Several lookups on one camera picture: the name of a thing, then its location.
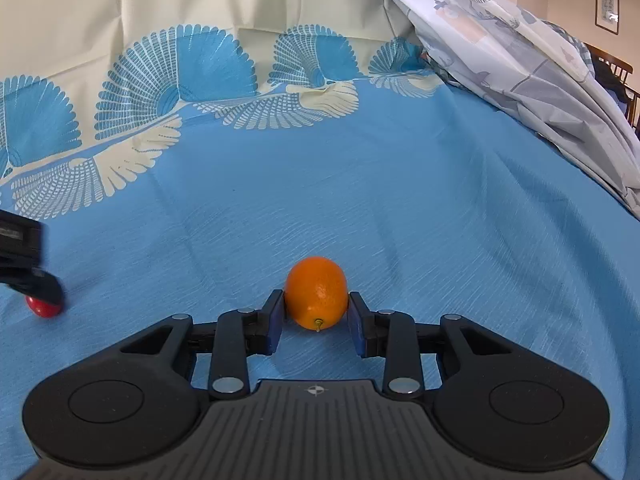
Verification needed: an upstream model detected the white printed quilt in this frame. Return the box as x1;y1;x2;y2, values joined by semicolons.
350;0;640;221

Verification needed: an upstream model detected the orange kumquat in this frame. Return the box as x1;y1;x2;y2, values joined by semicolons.
284;256;349;333

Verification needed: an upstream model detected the blue cream fan-print bedsheet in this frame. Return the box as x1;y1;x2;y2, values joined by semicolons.
0;0;640;480

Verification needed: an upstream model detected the wooden chair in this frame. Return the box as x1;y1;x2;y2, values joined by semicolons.
584;42;640;142

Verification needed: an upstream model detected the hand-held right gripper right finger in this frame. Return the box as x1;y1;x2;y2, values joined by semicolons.
347;291;508;401

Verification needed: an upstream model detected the red cherry tomato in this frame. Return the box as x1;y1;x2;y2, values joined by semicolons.
26;295;63;319

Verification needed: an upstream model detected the framed wall picture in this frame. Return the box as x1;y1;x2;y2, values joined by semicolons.
594;0;621;36

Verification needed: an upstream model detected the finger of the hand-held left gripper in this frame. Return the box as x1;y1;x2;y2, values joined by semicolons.
0;209;46;267
0;264;66;312

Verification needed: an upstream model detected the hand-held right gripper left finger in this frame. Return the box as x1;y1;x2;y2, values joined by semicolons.
120;289;286;402

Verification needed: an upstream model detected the dark cloth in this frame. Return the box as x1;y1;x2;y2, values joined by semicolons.
594;59;630;107

